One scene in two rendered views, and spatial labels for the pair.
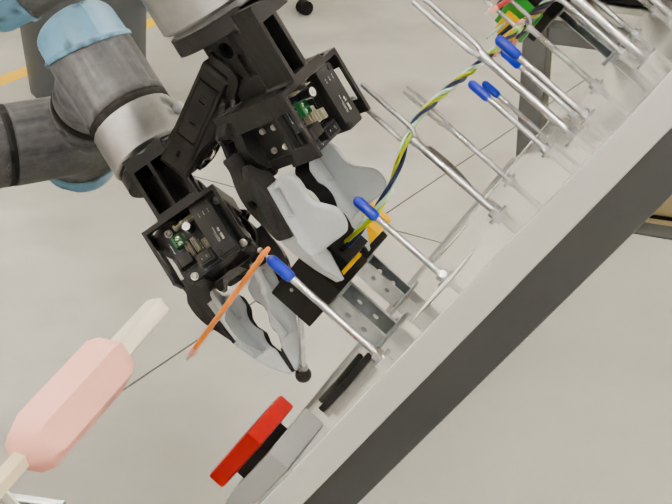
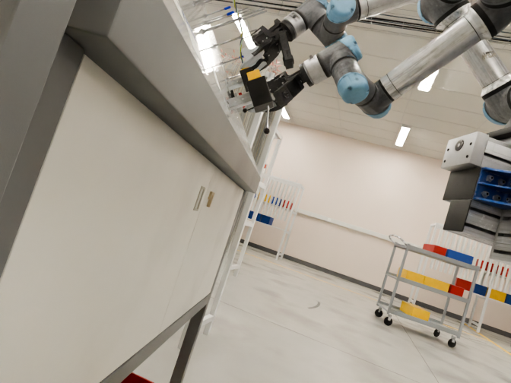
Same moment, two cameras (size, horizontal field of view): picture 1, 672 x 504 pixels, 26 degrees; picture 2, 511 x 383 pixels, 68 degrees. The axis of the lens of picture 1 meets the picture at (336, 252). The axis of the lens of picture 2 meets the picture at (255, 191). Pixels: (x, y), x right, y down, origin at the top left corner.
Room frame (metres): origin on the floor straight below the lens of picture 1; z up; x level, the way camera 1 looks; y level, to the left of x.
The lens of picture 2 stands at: (2.16, -0.19, 0.71)
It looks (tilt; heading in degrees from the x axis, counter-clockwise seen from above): 4 degrees up; 164
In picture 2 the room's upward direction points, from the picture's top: 18 degrees clockwise
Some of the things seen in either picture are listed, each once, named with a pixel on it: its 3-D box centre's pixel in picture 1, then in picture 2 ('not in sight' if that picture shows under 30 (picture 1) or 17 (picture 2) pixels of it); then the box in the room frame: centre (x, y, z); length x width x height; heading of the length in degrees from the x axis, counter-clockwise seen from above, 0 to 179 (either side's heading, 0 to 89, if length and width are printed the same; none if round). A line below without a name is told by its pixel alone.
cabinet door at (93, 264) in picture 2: not in sight; (133, 257); (1.56, -0.17, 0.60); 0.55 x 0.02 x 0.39; 157
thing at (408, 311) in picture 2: not in sight; (419, 286); (-1.66, 3.30, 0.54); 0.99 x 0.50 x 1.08; 69
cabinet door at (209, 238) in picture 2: not in sight; (211, 243); (1.06, 0.05, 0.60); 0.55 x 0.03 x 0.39; 157
